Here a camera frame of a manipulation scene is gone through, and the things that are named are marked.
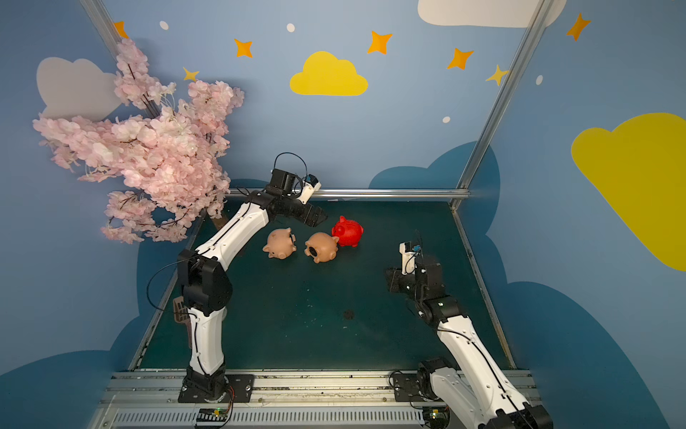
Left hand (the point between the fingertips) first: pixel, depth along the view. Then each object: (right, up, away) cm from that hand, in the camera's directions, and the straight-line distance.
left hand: (317, 206), depth 91 cm
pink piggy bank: (-14, -13, +7) cm, 21 cm away
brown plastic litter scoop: (-46, -37, -3) cm, 59 cm away
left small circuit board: (-27, -60, -18) cm, 68 cm away
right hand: (+24, -20, -10) cm, 33 cm away
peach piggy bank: (+1, -15, +6) cm, 16 cm away
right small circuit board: (+35, -59, -18) cm, 71 cm away
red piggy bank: (+11, -9, +11) cm, 18 cm away
